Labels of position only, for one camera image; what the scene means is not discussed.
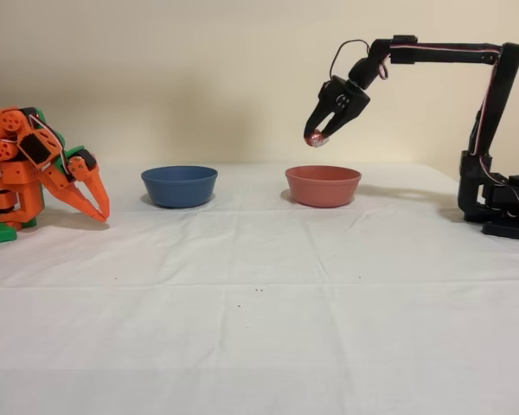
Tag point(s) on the green and orange gripper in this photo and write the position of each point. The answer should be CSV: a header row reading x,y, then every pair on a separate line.
x,y
79,172

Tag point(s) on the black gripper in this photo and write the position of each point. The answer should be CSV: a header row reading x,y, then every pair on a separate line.
x,y
345,103

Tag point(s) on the red candy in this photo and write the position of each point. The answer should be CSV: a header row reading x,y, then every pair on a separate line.
x,y
316,139

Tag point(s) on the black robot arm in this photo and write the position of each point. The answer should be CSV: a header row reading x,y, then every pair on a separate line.
x,y
497,108

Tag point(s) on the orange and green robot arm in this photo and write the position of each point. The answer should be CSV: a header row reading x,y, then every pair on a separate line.
x,y
21,173

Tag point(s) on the red bowl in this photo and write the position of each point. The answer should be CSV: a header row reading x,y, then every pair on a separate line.
x,y
322,188

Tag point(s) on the blue bowl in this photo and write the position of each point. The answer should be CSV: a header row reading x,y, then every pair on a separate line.
x,y
179,188

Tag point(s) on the white tablecloth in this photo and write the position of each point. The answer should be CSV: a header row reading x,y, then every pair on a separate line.
x,y
199,346

